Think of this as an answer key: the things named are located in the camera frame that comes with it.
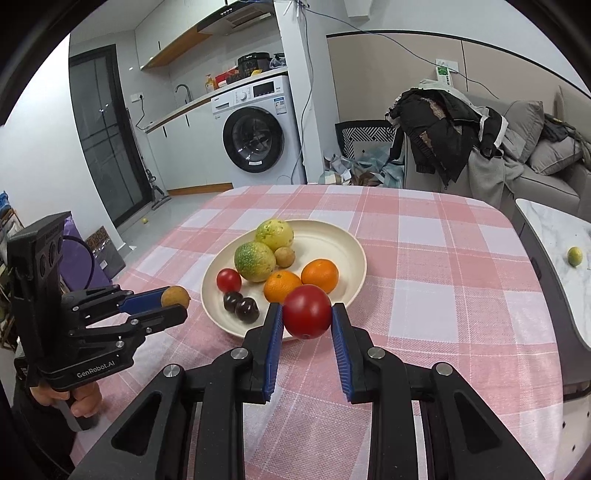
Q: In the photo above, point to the black jacket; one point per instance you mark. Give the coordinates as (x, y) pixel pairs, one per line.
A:
(438, 129)

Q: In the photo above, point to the upright floor mop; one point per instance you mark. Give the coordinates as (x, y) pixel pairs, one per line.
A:
(154, 194)

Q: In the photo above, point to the orange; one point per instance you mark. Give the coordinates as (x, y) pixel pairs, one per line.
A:
(280, 286)
(320, 276)

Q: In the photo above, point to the black rice cooker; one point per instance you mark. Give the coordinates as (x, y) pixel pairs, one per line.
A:
(253, 64)

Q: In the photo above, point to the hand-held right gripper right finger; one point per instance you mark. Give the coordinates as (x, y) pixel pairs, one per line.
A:
(342, 355)

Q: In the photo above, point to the brown longan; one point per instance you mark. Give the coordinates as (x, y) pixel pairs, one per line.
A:
(285, 256)
(178, 296)

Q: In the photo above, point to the green white packet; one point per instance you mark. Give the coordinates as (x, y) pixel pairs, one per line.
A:
(447, 74)

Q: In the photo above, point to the black patterned storage basket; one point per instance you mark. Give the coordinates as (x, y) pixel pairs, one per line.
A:
(364, 134)

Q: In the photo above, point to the grey sofa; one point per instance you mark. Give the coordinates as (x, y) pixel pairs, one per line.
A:
(549, 189)

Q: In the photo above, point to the grey garment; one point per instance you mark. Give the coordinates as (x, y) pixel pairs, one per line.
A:
(489, 180)

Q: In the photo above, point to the purple bag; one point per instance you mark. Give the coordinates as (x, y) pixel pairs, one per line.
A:
(76, 263)

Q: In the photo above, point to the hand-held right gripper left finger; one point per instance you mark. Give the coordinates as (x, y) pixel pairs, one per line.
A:
(273, 350)

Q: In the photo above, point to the red box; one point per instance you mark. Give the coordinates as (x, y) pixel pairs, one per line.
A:
(227, 78)

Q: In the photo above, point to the small green lime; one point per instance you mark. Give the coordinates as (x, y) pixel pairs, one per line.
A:
(575, 257)

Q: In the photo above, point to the dark patterned cardboard box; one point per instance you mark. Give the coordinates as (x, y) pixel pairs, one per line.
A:
(106, 254)

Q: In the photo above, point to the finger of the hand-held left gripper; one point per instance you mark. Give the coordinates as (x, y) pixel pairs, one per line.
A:
(143, 300)
(161, 317)

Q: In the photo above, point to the white washing machine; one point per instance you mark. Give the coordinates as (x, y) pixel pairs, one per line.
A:
(258, 134)

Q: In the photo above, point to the steel range hood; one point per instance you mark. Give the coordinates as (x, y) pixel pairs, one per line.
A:
(242, 11)

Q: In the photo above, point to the person's left hand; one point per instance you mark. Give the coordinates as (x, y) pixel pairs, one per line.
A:
(85, 399)

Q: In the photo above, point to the grey cushion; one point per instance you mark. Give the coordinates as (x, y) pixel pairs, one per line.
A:
(554, 154)
(524, 124)

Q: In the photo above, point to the chrome faucet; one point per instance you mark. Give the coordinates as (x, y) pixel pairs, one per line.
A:
(184, 90)

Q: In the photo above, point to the dark purple plum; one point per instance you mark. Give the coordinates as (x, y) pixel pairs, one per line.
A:
(232, 301)
(246, 310)

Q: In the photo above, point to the yellow bottle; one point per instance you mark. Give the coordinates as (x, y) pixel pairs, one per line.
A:
(210, 84)

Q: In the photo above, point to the green yellow round fruit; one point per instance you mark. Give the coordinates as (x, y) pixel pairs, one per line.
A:
(254, 261)

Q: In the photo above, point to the cream round plate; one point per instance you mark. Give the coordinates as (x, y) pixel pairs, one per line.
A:
(332, 244)

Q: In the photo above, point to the marble side table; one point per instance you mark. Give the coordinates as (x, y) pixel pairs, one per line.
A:
(554, 240)

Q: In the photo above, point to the white wall cabinet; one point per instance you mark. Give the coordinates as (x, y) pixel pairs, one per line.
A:
(198, 41)

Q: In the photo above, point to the pink checked tablecloth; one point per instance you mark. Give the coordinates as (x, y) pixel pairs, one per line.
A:
(438, 300)

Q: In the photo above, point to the red tomato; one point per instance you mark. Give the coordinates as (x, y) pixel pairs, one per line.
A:
(307, 311)
(229, 280)

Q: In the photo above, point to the dark glass door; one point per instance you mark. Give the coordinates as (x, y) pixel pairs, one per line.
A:
(106, 138)

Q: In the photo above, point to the white base cabinet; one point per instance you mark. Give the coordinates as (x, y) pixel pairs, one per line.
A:
(194, 152)

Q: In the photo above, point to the cluttered storage shelf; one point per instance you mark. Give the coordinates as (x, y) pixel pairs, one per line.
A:
(9, 230)

